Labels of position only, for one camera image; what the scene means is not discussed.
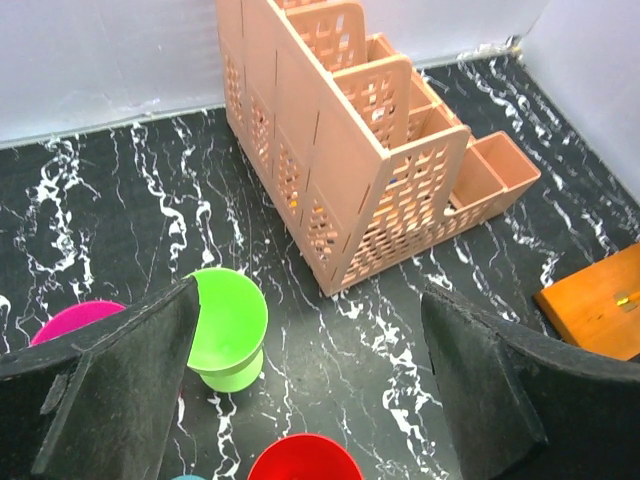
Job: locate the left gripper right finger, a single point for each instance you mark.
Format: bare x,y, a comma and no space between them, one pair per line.
522,405

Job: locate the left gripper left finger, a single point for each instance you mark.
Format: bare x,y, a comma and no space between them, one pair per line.
98,403

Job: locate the magenta plastic wine glass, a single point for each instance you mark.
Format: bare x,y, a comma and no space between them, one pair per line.
75,317

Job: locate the blue plastic wine glass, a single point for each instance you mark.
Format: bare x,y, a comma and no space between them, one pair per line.
188,477

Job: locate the green plastic wine glass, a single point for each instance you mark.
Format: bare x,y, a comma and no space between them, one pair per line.
227,349

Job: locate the red plastic wine glass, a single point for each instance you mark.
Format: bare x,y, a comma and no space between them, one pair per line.
305,456

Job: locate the peach plastic file organizer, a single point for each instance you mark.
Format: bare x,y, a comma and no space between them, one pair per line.
365,163

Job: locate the gold wire wooden glass rack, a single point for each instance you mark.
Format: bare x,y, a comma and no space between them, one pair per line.
597,308

